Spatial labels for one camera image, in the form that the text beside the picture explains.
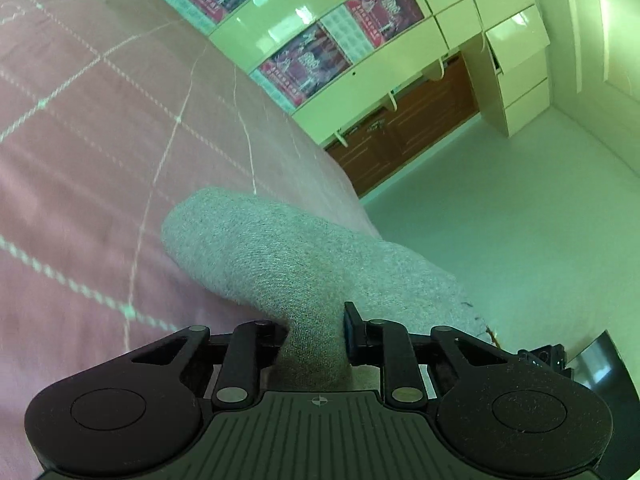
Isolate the dark glossy panel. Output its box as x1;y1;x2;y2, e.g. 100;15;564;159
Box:
570;330;629;394

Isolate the pink checked blanket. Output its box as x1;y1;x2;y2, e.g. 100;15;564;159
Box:
0;0;386;480

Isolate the brown wooden cabinet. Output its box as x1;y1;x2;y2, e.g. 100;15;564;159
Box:
324;56;482;199

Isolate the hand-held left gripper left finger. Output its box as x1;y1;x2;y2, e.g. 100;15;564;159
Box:
130;319;289;410

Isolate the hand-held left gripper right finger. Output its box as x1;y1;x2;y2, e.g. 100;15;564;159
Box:
343;301;505;407

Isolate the grey knitted sock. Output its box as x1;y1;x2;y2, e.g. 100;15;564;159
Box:
161;187;501;393

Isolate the cream glossy wardrobe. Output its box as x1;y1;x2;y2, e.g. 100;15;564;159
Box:
134;0;553;147

